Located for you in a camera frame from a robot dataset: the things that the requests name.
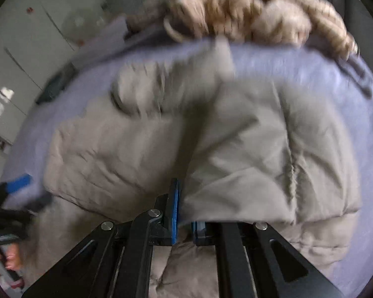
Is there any purple fleece blanket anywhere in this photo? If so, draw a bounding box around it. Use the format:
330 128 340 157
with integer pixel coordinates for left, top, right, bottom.
0 15 373 298

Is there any white round object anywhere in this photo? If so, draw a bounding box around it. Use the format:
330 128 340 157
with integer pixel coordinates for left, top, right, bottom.
62 8 107 41

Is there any beige padded jacket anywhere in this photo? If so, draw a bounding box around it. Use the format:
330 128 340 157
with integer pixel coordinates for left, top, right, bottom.
34 36 363 298

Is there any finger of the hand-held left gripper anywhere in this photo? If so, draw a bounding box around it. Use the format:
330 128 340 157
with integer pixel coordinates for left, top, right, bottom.
0 174 33 194
23 192 54 212

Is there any person's left hand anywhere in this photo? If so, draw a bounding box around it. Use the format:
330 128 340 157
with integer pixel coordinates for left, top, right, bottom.
0 244 23 286

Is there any beige patterned cloth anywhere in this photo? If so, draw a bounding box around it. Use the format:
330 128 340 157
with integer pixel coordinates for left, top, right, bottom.
163 0 359 60

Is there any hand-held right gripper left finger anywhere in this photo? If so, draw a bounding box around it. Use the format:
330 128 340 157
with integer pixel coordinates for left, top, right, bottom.
22 178 181 298

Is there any white wardrobe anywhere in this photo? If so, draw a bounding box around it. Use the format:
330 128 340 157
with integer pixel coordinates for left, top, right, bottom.
0 0 108 190

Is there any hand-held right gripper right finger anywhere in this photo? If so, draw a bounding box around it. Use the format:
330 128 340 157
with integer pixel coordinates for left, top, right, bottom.
191 220 345 298

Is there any dark brown cloth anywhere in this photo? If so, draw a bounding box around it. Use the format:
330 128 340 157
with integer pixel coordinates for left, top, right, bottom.
124 0 175 32

